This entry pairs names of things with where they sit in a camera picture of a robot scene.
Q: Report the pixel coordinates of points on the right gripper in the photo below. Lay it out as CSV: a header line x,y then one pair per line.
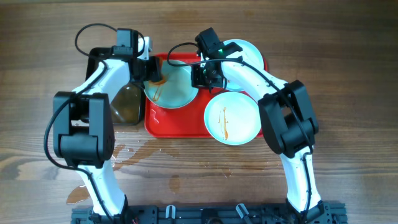
x,y
196,81

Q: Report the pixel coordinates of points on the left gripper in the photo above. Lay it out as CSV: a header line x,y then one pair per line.
x,y
153,73

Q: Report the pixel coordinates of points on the orange green sponge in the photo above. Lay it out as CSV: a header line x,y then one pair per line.
x,y
158,82

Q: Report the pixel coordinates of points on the white plate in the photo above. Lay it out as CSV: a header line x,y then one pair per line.
x,y
252,53
175,90
232,118

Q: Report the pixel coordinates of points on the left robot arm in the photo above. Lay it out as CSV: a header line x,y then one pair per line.
x,y
80,133

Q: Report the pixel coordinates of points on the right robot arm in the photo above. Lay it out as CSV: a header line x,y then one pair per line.
x,y
288,121

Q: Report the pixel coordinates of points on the black water tray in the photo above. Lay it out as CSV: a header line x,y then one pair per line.
x,y
128,105

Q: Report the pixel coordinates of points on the red plastic tray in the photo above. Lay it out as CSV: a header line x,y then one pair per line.
x,y
184,122

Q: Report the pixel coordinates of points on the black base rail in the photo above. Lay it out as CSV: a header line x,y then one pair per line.
x,y
324,212

